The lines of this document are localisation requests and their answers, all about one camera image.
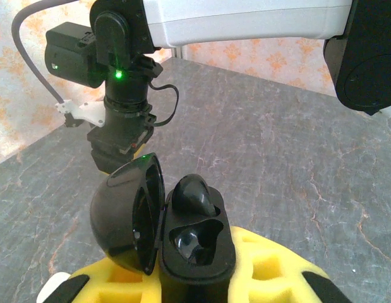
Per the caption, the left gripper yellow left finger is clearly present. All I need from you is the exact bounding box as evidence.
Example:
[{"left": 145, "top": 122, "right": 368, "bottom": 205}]
[{"left": 39, "top": 256, "right": 162, "bottom": 303}]

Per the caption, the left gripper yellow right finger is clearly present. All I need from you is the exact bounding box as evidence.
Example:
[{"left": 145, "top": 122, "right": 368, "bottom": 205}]
[{"left": 228, "top": 225, "right": 352, "bottom": 303}]

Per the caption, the black earbud charging case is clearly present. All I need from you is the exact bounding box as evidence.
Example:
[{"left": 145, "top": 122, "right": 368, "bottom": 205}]
[{"left": 89, "top": 152, "right": 237, "bottom": 303}]

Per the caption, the black wireless earbud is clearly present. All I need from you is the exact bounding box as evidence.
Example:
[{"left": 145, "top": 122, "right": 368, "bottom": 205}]
[{"left": 171, "top": 173, "right": 217, "bottom": 218}]

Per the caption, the white earbud charging case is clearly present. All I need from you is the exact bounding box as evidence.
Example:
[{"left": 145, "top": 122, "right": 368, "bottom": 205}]
[{"left": 35, "top": 272, "right": 71, "bottom": 303}]

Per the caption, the right gripper thin black cable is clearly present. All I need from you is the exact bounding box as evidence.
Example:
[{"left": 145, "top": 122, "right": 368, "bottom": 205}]
[{"left": 148, "top": 83, "right": 180, "bottom": 128}]

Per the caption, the aluminium frame post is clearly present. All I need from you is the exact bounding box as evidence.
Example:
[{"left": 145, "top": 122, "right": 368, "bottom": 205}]
[{"left": 171, "top": 46, "right": 189, "bottom": 61}]

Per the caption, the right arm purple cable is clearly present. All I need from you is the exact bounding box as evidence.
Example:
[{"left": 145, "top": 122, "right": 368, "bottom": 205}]
[{"left": 11, "top": 0, "right": 76, "bottom": 105}]

